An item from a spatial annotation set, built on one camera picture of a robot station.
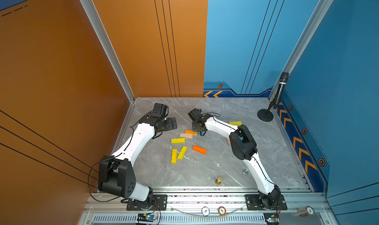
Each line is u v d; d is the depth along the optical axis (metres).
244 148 0.60
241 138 0.65
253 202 0.72
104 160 0.42
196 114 0.82
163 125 0.76
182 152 0.90
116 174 0.42
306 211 0.66
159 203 0.75
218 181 0.77
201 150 0.91
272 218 0.71
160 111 0.67
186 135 0.97
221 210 0.71
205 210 0.71
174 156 0.89
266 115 1.08
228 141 0.61
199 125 0.76
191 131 0.95
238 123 1.05
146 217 0.71
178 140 0.95
